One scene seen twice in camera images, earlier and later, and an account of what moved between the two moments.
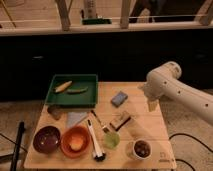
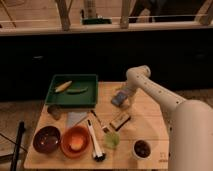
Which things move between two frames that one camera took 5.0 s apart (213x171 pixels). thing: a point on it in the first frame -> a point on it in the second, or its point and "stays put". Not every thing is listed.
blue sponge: (119, 99) stays put
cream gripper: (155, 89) -> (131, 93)
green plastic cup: (111, 140) stays put
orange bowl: (75, 141) stays put
